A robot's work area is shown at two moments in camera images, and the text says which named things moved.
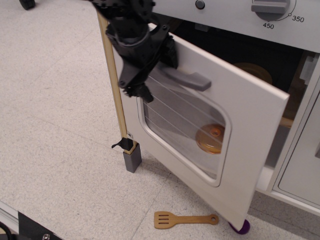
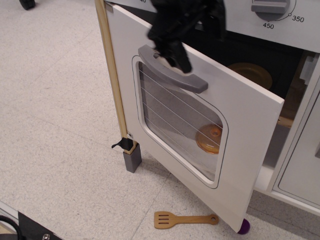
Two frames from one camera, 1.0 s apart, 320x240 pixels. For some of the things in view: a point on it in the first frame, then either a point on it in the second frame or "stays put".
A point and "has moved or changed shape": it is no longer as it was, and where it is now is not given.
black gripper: x=138 y=43 to x=175 y=19
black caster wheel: x=28 y=4 stays put
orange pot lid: x=209 y=137 stays put
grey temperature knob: x=270 y=10 stays put
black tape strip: x=125 y=143 stays put
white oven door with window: x=210 y=124 has moved or changed shape
